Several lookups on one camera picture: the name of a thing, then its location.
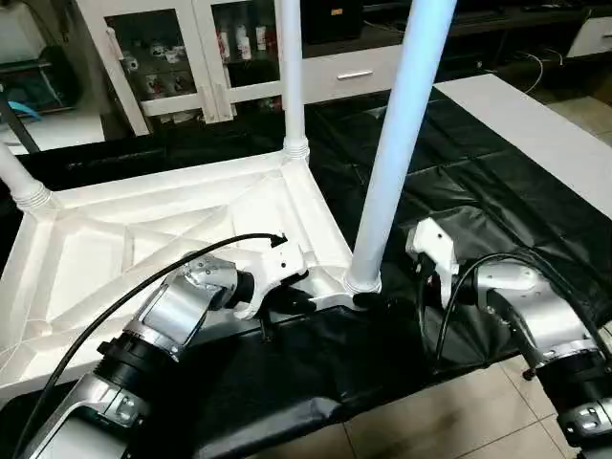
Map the white drawer unit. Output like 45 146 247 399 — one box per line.
304 46 403 104

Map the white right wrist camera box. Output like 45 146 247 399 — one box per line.
405 218 458 309

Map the white plastic table top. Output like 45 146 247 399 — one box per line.
0 153 385 391

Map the black table mat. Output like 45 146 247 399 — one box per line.
0 72 612 459

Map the dark TV stand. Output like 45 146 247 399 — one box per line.
361 0 612 92

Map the white glass door cabinet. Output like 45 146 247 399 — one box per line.
75 0 307 135

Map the black speaker box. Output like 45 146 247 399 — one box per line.
301 0 364 44

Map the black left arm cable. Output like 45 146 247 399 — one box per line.
10 232 286 459

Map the small white side cabinet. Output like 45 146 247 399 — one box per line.
566 14 612 58

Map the white flat board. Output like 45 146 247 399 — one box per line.
432 72 612 226

